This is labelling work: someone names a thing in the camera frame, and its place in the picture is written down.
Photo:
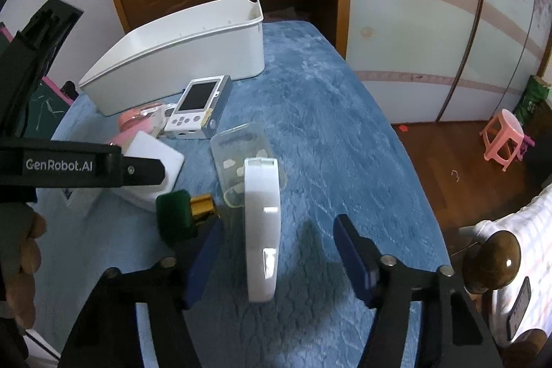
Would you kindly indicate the pink round container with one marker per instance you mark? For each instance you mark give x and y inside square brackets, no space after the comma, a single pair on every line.
[138,120]

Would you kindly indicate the white handheld game console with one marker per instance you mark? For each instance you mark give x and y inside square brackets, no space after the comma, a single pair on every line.
[194,103]

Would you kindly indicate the black phone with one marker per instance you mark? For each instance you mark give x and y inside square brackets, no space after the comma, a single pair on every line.
[519,307]

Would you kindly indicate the white plastic storage bin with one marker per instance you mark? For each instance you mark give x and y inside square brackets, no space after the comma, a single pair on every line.
[181,53]

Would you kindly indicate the green chalkboard with pink frame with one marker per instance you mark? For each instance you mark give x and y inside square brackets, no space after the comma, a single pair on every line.
[41,109]

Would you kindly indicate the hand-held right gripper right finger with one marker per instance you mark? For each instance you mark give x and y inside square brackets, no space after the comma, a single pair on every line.
[354,260]

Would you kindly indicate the white quilted bedding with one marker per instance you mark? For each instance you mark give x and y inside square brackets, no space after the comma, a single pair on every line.
[539,234]

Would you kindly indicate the white square box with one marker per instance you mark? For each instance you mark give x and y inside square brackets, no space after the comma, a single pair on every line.
[151,150]

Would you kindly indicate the green and gold stamp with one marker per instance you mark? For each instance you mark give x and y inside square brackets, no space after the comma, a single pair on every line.
[174,217]

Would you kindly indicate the wooden bedpost knob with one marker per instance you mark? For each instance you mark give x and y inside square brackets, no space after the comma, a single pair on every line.
[494,260]

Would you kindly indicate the wardrobe with sliding doors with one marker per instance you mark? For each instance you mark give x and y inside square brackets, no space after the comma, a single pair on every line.
[431,27]

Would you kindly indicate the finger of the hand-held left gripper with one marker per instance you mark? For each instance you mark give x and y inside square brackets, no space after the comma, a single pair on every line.
[26,62]
[144,175]

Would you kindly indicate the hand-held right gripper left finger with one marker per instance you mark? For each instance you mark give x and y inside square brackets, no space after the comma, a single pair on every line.
[202,264]

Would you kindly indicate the green bag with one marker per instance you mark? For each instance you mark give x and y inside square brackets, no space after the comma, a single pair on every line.
[532,100]

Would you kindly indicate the person's left hand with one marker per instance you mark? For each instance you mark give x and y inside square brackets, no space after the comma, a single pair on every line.
[26,256]

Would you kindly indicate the white oval plastic case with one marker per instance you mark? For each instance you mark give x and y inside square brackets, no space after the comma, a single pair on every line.
[261,234]

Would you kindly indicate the clear plastic case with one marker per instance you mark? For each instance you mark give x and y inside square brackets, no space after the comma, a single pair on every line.
[235,148]

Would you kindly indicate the pink plastic stool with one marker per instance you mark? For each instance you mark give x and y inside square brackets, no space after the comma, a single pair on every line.
[504,137]

